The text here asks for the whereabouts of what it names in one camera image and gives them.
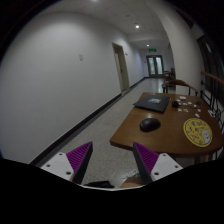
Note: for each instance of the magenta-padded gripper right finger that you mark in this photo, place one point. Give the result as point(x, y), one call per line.
point(163, 165)

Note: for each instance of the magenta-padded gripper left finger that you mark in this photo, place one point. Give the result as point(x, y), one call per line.
point(61, 164)

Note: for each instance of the black computer mouse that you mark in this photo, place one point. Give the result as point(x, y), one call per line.
point(150, 124)

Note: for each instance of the round yellow printed mouse pad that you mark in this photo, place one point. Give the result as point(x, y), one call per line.
point(197, 132)

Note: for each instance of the small tan card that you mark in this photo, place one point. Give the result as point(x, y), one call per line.
point(180, 109)

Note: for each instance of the small black box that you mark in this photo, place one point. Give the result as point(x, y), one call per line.
point(175, 104)

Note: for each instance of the black closed laptop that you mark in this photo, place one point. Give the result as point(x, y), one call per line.
point(152, 103)

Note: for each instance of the small white and red card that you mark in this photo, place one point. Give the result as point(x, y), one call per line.
point(199, 110)

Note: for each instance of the white rectangular paper slip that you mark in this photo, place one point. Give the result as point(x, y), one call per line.
point(210, 113)

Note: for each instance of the small white box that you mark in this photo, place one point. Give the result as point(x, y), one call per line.
point(182, 97)

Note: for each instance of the wooden armchair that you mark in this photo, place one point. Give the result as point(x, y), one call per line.
point(180, 83)

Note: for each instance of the wooden chair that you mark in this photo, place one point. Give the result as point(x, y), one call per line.
point(170, 74)

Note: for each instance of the glass double door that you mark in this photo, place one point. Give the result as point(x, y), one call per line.
point(155, 66)

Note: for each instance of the metal railing with wooden handrail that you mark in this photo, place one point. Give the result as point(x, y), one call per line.
point(213, 78)

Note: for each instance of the beige single door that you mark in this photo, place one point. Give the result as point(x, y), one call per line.
point(121, 68)

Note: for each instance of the green exit sign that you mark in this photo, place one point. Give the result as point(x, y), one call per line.
point(152, 50)

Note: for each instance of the dark window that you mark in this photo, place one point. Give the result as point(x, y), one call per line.
point(208, 56)

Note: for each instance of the round ceiling light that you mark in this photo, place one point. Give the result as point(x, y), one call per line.
point(137, 26)

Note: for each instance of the white wall switch plate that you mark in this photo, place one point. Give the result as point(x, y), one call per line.
point(80, 57)

